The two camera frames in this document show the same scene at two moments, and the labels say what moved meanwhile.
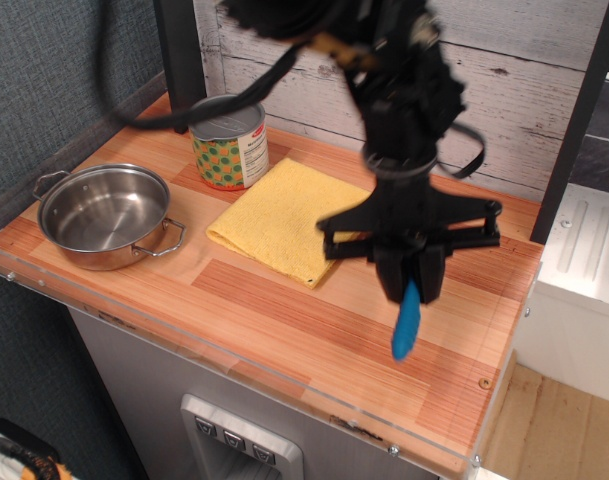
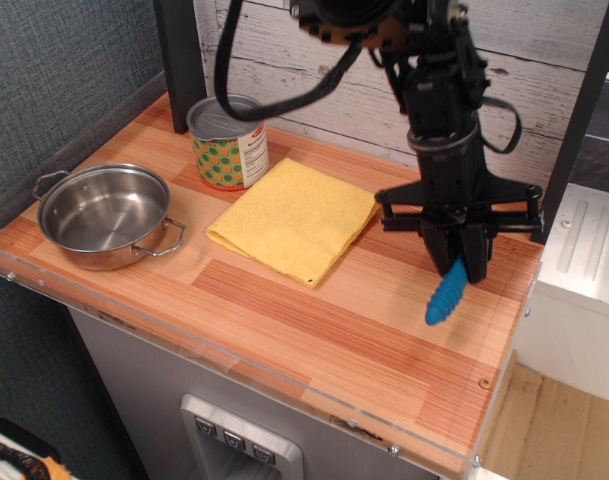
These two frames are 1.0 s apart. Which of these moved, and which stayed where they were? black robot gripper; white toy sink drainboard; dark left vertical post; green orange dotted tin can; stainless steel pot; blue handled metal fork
Moved: blue handled metal fork; black robot gripper
Stayed: dark left vertical post; green orange dotted tin can; stainless steel pot; white toy sink drainboard
